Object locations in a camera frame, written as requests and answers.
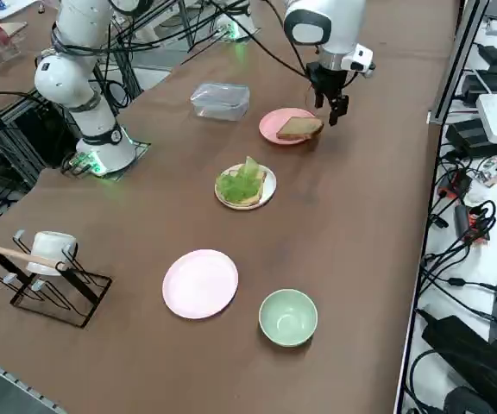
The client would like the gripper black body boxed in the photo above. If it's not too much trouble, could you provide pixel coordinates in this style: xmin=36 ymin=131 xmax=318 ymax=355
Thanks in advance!
xmin=306 ymin=62 xmax=349 ymax=103

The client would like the brown bread slice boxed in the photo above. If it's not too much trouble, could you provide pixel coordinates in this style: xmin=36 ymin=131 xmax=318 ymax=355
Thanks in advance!
xmin=275 ymin=116 xmax=324 ymax=141
xmin=217 ymin=166 xmax=268 ymax=207

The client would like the green lettuce leaf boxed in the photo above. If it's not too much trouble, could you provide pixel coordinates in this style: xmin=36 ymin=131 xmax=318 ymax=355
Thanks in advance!
xmin=216 ymin=156 xmax=263 ymax=204

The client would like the pale green bowl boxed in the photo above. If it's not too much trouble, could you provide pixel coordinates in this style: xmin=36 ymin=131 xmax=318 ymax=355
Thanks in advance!
xmin=259 ymin=288 xmax=318 ymax=348

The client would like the pink plate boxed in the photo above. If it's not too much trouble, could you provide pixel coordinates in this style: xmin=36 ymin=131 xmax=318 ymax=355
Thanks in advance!
xmin=259 ymin=107 xmax=318 ymax=147

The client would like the white plate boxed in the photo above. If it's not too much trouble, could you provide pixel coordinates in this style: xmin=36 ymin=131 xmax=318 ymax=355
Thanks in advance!
xmin=214 ymin=163 xmax=278 ymax=211

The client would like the pale speckled plate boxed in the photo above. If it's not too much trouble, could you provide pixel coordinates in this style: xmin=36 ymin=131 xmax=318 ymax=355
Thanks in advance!
xmin=162 ymin=248 xmax=240 ymax=320

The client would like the clear plastic container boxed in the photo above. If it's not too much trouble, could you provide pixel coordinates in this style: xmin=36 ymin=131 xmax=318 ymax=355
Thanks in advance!
xmin=190 ymin=82 xmax=250 ymax=122

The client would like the black power adapter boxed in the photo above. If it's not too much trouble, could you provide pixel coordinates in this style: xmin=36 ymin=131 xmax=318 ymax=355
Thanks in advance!
xmin=445 ymin=118 xmax=494 ymax=159

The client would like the black bag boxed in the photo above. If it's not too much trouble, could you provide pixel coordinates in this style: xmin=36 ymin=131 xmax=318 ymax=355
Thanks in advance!
xmin=420 ymin=314 xmax=497 ymax=414

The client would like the white cup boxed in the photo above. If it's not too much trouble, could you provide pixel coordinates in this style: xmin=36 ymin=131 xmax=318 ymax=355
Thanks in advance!
xmin=26 ymin=231 xmax=79 ymax=277

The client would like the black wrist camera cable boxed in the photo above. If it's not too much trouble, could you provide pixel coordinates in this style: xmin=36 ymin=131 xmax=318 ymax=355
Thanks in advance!
xmin=101 ymin=0 xmax=318 ymax=109

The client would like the aluminium post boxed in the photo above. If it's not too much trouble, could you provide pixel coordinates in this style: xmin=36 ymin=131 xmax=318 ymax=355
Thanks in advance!
xmin=428 ymin=0 xmax=490 ymax=126

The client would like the aluminium frame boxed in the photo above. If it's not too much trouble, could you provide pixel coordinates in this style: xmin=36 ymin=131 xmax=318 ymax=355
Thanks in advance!
xmin=0 ymin=92 xmax=66 ymax=191

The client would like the black wire cup rack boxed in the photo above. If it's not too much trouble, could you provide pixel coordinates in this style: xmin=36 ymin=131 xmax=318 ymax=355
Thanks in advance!
xmin=0 ymin=229 xmax=114 ymax=329

